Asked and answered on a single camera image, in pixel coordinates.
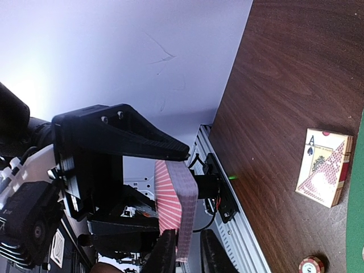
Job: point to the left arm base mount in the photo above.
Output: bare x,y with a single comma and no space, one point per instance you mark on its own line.
214,186

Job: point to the red-backed card stack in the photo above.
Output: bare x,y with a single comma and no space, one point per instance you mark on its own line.
176,195

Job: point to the aluminium front rail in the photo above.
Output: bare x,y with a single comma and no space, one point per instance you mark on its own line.
229,223

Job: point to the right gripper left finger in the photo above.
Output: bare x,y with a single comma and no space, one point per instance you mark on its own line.
163,257

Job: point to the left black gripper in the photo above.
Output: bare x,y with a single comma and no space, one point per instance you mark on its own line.
89,146

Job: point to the red tan chip stack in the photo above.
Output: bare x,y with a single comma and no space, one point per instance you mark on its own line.
311,264

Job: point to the round green poker mat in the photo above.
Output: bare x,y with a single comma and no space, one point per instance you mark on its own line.
354,226

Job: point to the red-backed playing card deck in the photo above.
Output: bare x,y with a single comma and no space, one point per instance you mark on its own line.
324,166

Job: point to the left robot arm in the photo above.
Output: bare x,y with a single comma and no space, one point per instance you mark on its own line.
20,131

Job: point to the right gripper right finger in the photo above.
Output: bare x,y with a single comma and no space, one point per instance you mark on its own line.
214,258

